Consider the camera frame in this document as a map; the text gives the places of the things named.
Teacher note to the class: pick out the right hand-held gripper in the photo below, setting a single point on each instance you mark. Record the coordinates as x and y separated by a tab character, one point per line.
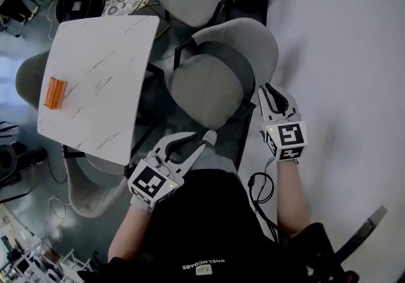
288	137

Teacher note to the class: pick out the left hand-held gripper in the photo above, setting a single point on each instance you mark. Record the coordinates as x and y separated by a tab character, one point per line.
148	182

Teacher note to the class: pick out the person's left forearm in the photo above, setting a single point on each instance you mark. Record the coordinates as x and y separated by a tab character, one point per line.
126	237

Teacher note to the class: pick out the person's right forearm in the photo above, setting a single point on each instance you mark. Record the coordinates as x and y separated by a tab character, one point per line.
291	199

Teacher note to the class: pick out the white marble table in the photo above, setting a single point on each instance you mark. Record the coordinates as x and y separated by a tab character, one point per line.
101	69

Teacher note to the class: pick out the person's white shoe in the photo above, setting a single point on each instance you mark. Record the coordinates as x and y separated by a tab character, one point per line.
210	137

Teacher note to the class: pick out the person's blue jeans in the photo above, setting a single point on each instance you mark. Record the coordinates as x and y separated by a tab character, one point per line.
215	163

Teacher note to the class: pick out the person's black shirt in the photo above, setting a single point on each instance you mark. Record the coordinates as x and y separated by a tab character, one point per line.
205	228

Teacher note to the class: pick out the orange box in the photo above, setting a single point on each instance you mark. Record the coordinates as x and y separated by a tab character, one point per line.
55	93

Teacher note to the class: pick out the black floor equipment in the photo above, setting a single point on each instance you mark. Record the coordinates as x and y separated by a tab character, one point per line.
12	161

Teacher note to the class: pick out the white storage shelf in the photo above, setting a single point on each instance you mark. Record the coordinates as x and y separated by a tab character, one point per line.
19	262

